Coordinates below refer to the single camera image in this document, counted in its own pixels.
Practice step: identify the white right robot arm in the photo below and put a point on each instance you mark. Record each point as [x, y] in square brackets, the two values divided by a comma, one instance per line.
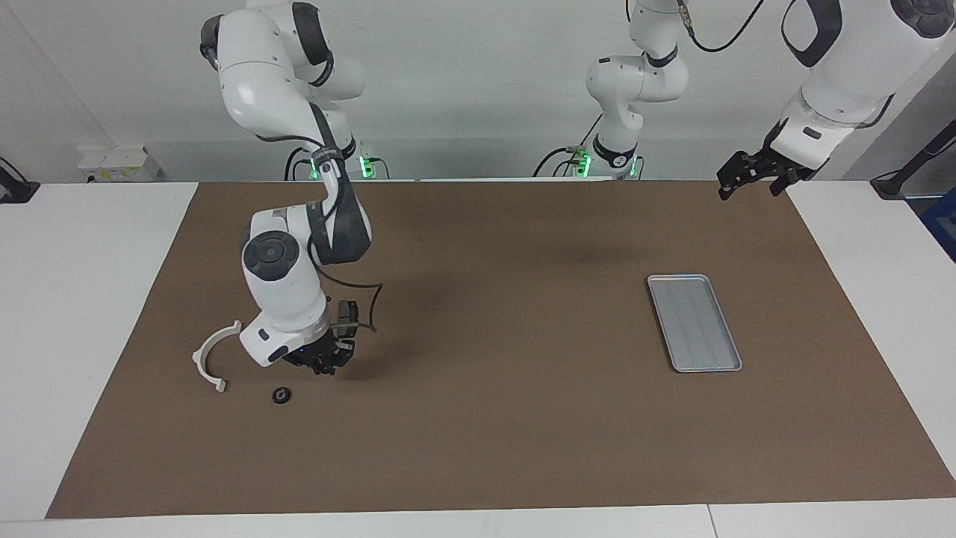
[284, 284]

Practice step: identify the brown table mat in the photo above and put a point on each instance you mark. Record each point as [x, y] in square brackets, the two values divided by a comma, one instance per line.
[478, 418]

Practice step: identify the silver metal tray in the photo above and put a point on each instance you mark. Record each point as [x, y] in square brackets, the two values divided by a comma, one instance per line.
[709, 347]

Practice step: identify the rectangular grey brake pad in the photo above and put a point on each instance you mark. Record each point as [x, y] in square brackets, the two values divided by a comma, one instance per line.
[349, 310]

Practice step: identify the black slanted stand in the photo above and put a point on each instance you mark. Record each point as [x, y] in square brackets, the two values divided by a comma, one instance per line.
[907, 172]

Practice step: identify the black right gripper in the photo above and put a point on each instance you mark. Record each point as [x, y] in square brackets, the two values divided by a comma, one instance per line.
[317, 351]

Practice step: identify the blue crate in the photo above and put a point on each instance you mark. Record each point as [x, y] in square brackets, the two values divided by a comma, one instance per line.
[942, 224]

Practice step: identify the white curved plastic bracket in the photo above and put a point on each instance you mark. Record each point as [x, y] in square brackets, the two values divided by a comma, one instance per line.
[199, 359]

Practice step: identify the white box with labels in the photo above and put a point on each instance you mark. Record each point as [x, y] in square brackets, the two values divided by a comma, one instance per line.
[112, 164]

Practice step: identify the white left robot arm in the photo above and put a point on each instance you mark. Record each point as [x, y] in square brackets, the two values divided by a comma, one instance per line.
[635, 82]

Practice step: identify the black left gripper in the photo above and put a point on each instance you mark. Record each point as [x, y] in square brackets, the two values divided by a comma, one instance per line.
[769, 161]

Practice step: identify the black stand foot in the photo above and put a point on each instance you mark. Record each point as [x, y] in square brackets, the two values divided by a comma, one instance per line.
[15, 188]

